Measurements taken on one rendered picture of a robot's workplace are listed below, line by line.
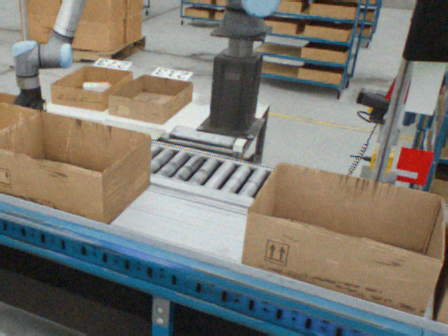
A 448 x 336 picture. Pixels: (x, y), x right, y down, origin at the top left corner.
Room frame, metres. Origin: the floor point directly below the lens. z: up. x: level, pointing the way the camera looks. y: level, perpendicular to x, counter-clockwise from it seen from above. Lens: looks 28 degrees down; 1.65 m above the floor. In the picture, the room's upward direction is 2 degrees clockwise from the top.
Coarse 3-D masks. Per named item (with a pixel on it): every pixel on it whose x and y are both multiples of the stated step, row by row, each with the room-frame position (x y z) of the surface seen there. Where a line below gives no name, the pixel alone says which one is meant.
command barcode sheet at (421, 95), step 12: (420, 72) 1.71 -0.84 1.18; (432, 72) 1.69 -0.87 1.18; (444, 72) 1.68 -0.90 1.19; (420, 84) 1.70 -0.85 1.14; (432, 84) 1.69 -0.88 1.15; (408, 96) 1.71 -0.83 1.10; (420, 96) 1.70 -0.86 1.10; (432, 96) 1.68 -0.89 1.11; (408, 108) 1.71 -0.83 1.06; (420, 108) 1.69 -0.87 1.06; (432, 108) 1.68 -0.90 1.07
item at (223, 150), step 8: (264, 128) 2.56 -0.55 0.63; (256, 136) 2.58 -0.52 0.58; (264, 136) 2.57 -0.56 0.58; (176, 144) 2.17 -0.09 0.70; (184, 144) 2.15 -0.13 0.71; (192, 144) 2.14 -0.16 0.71; (200, 144) 2.13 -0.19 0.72; (208, 144) 2.13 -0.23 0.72; (216, 144) 2.13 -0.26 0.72; (248, 144) 2.18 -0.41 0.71; (256, 144) 2.57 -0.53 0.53; (216, 152) 2.10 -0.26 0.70; (224, 152) 2.09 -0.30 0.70; (232, 152) 2.07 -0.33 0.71; (240, 152) 2.06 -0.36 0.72; (256, 152) 2.57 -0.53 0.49; (248, 160) 2.58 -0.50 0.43
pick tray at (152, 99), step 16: (144, 80) 2.71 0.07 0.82; (160, 80) 2.68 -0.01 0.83; (176, 80) 2.64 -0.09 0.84; (112, 96) 2.36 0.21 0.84; (128, 96) 2.56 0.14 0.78; (144, 96) 2.63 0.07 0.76; (160, 96) 2.63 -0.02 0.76; (176, 96) 2.40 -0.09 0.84; (112, 112) 2.36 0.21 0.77; (128, 112) 2.33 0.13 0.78; (144, 112) 2.29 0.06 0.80; (160, 112) 2.26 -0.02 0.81; (176, 112) 2.41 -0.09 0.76
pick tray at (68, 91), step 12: (72, 72) 2.71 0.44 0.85; (84, 72) 2.83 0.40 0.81; (96, 72) 2.83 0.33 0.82; (108, 72) 2.81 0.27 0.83; (120, 72) 2.78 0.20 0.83; (132, 72) 2.75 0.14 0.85; (60, 84) 2.59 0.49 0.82; (72, 84) 2.70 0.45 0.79; (120, 84) 2.60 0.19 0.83; (60, 96) 2.48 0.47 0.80; (72, 96) 2.46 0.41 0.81; (84, 96) 2.43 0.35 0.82; (96, 96) 2.41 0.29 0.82; (108, 96) 2.46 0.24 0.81; (84, 108) 2.44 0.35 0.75; (96, 108) 2.42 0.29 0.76; (108, 108) 2.46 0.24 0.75
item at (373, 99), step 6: (360, 90) 1.81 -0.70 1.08; (366, 90) 1.79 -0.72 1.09; (372, 90) 1.79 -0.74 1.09; (378, 90) 1.79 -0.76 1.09; (360, 96) 1.77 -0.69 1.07; (366, 96) 1.76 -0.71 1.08; (372, 96) 1.76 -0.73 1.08; (378, 96) 1.75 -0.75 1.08; (390, 96) 1.74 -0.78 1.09; (360, 102) 1.77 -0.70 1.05; (366, 102) 1.76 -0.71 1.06; (372, 102) 1.75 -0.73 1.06; (378, 102) 1.74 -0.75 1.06; (384, 102) 1.74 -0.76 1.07; (372, 108) 1.77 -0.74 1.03; (378, 108) 1.74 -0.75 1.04; (384, 108) 1.73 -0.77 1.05; (372, 114) 1.76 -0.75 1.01; (378, 114) 1.75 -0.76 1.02; (384, 114) 1.75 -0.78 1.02
